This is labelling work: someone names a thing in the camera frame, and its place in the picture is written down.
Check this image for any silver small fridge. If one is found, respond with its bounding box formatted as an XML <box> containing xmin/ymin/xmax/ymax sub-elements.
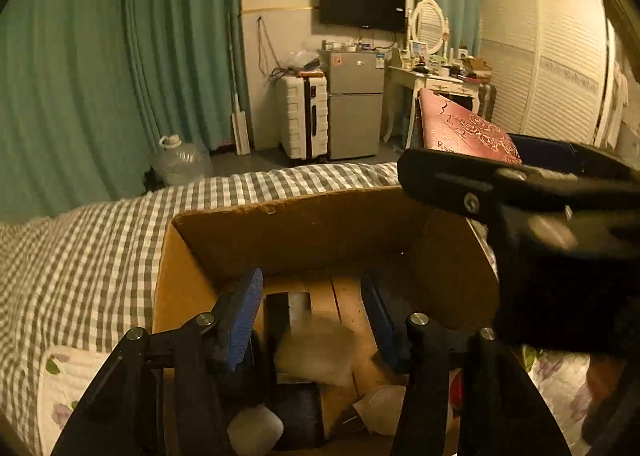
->
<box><xmin>317</xmin><ymin>48</ymin><xmax>387</xmax><ymax>161</ymax></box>

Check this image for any hanging white towel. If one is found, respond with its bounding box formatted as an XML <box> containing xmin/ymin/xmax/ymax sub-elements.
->
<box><xmin>602</xmin><ymin>61</ymin><xmax>631</xmax><ymax>147</ymax></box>

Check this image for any dark hard suitcase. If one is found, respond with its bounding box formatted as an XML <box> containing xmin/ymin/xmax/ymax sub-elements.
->
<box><xmin>475</xmin><ymin>82</ymin><xmax>499</xmax><ymax>123</ymax></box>

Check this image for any cardboard box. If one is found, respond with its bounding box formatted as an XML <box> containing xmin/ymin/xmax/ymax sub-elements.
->
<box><xmin>151</xmin><ymin>186</ymin><xmax>501</xmax><ymax>456</ymax></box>

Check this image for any clear plastic water jug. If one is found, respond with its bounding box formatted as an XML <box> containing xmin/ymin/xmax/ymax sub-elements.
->
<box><xmin>150</xmin><ymin>134</ymin><xmax>215</xmax><ymax>187</ymax></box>

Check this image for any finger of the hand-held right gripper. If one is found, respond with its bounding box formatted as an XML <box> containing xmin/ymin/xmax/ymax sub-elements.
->
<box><xmin>397</xmin><ymin>147</ymin><xmax>507</xmax><ymax>228</ymax></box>
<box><xmin>509</xmin><ymin>132</ymin><xmax>632</xmax><ymax>178</ymax></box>

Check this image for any white charger block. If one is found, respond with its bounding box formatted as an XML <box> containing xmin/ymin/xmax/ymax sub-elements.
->
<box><xmin>352</xmin><ymin>385</ymin><xmax>407</xmax><ymax>437</ymax></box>

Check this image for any black hanging cable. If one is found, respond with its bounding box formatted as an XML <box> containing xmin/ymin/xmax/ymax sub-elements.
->
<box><xmin>257</xmin><ymin>16</ymin><xmax>282</xmax><ymax>83</ymax></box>

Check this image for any white dressing table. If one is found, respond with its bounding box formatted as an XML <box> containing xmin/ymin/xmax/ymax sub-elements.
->
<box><xmin>382</xmin><ymin>65</ymin><xmax>496</xmax><ymax>149</ymax></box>

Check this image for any white hard suitcase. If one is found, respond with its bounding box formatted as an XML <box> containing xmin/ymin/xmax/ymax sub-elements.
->
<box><xmin>276</xmin><ymin>73</ymin><xmax>331</xmax><ymax>163</ymax></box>

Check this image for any floral quilted blanket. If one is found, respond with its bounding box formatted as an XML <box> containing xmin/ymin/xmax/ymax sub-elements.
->
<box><xmin>37</xmin><ymin>343</ymin><xmax>601</xmax><ymax>456</ymax></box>

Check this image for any light blue earbuds case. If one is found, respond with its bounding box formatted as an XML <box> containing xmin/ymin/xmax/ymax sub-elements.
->
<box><xmin>227</xmin><ymin>405</ymin><xmax>284</xmax><ymax>455</ymax></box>

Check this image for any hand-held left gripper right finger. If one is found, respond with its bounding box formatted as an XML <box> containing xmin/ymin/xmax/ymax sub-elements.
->
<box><xmin>360</xmin><ymin>270</ymin><xmax>573</xmax><ymax>456</ymax></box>

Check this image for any clear plastic bag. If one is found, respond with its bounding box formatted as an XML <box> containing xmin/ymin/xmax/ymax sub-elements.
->
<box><xmin>287</xmin><ymin>48</ymin><xmax>321</xmax><ymax>72</ymax></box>

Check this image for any brown box on dresser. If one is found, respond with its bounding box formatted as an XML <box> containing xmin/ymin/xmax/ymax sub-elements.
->
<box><xmin>462</xmin><ymin>57</ymin><xmax>494</xmax><ymax>80</ymax></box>

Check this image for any white rectangular adapter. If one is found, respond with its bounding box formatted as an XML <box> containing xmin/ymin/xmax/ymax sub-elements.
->
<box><xmin>274</xmin><ymin>320</ymin><xmax>357</xmax><ymax>385</ymax></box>

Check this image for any grey checked bedsheet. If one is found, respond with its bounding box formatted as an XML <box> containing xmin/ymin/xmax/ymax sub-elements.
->
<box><xmin>0</xmin><ymin>161</ymin><xmax>401</xmax><ymax>456</ymax></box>

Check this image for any person's right hand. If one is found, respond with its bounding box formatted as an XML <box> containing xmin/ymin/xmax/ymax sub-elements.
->
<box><xmin>582</xmin><ymin>353</ymin><xmax>640</xmax><ymax>442</ymax></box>

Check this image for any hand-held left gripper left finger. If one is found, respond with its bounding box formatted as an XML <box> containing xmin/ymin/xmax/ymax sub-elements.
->
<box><xmin>50</xmin><ymin>267</ymin><xmax>265</xmax><ymax>456</ymax></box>

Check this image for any wide green curtain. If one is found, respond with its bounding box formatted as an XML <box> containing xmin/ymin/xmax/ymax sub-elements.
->
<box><xmin>0</xmin><ymin>0</ymin><xmax>252</xmax><ymax>226</ymax></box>

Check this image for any white louvered wardrobe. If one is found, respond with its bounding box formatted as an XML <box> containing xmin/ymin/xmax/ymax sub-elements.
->
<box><xmin>477</xmin><ymin>0</ymin><xmax>618</xmax><ymax>147</ymax></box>

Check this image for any white oval vanity mirror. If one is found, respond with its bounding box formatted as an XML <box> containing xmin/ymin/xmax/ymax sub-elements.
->
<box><xmin>407</xmin><ymin>0</ymin><xmax>451</xmax><ymax>57</ymax></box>

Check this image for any black wall television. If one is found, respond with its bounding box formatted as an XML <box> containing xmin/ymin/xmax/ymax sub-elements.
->
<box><xmin>318</xmin><ymin>0</ymin><xmax>407</xmax><ymax>35</ymax></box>

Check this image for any black device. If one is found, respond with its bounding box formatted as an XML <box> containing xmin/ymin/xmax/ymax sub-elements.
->
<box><xmin>274</xmin><ymin>382</ymin><xmax>326</xmax><ymax>451</ymax></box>

